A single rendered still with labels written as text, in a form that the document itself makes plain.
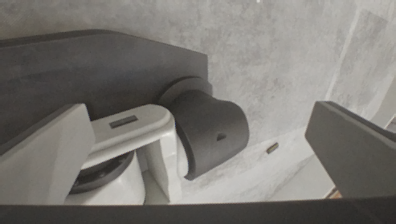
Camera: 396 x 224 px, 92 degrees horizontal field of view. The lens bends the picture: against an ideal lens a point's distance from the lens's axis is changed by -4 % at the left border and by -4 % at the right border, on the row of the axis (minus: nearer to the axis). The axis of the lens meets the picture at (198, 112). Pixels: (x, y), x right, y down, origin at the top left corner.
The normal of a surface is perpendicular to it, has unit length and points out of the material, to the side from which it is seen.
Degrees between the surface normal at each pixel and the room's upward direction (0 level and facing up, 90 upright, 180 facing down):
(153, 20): 0
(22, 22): 0
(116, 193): 23
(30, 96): 0
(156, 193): 90
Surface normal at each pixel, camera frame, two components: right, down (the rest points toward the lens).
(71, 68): 0.57, 0.39
